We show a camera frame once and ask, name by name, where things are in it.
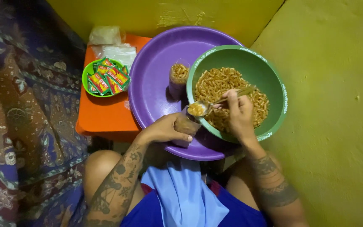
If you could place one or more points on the large green plastic bowl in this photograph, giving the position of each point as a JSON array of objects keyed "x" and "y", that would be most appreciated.
[{"x": 257, "y": 72}]

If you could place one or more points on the purple plastic basin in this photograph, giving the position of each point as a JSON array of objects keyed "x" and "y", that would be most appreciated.
[{"x": 156, "y": 72}]

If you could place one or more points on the flat clear plastic bag pack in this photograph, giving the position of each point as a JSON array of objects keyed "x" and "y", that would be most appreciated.
[{"x": 120, "y": 53}]

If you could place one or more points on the heap of macaroni snack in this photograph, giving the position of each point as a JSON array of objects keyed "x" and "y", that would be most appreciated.
[{"x": 216, "y": 82}]

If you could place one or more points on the blue shorts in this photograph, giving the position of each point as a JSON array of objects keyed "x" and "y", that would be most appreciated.
[{"x": 241, "y": 214}]

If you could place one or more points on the light blue cloth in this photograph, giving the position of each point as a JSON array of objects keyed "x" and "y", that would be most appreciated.
[{"x": 184, "y": 195}]

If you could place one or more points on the orange plastic stool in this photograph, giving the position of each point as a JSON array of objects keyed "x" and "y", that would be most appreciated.
[{"x": 102, "y": 113}]

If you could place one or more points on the person's left hand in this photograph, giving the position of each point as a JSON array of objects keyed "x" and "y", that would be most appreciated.
[{"x": 159, "y": 129}]

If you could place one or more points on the small green plastic bowl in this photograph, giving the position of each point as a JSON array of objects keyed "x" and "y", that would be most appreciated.
[{"x": 87, "y": 75}]

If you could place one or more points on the pile of red green sachets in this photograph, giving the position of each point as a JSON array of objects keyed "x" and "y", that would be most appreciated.
[{"x": 107, "y": 80}]

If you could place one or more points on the person's left leg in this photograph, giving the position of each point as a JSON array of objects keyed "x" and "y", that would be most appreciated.
[{"x": 98, "y": 167}]

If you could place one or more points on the filled clear macaroni bag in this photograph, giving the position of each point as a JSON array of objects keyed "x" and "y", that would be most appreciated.
[{"x": 178, "y": 78}]

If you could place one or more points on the bundle of clear plastic bags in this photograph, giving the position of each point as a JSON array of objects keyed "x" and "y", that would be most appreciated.
[{"x": 105, "y": 35}]

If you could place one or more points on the person's right hand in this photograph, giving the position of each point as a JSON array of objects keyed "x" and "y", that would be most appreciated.
[{"x": 241, "y": 118}]

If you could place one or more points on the patterned batik cloth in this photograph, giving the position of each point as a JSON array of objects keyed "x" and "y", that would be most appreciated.
[{"x": 27, "y": 110}]

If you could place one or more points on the clear plastic bag with macaroni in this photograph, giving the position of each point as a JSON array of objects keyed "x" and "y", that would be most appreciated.
[{"x": 186, "y": 126}]

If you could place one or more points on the metal spoon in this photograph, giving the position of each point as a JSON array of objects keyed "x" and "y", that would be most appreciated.
[{"x": 214, "y": 102}]

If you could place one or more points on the macaroni spoonful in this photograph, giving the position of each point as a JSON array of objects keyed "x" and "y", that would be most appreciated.
[{"x": 196, "y": 109}]

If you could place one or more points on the person's right fingers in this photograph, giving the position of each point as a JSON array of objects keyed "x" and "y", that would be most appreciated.
[{"x": 231, "y": 97}]

